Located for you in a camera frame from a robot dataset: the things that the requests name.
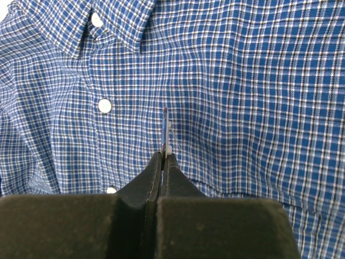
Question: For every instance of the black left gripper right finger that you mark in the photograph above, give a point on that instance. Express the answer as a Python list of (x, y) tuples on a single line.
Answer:
[(176, 187)]

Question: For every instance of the blue checked shirt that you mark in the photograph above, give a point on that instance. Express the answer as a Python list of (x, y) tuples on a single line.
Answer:
[(254, 89)]

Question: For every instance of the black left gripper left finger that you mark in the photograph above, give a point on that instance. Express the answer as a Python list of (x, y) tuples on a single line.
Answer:
[(145, 187)]

